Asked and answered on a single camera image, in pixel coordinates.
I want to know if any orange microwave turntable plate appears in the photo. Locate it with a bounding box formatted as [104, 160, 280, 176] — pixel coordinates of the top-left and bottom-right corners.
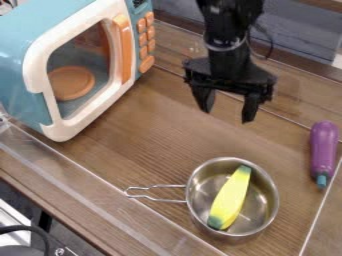
[47, 66, 94, 101]

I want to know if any black cable lower left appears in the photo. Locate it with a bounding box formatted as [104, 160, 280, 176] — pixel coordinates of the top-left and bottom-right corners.
[0, 225, 50, 256]

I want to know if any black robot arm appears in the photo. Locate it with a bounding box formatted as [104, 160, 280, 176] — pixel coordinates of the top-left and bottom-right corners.
[182, 0, 276, 123]

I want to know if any blue toy microwave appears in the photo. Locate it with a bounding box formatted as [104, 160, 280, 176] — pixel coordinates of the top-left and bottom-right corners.
[0, 0, 156, 142]

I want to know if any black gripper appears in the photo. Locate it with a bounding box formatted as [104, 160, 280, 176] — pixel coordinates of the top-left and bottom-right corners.
[182, 44, 276, 123]

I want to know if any silver pot with wire handle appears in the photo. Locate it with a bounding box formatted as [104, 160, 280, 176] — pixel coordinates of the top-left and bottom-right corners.
[124, 157, 279, 244]

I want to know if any purple toy eggplant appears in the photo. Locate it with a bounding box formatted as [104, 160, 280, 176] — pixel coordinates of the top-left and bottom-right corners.
[309, 120, 339, 189]

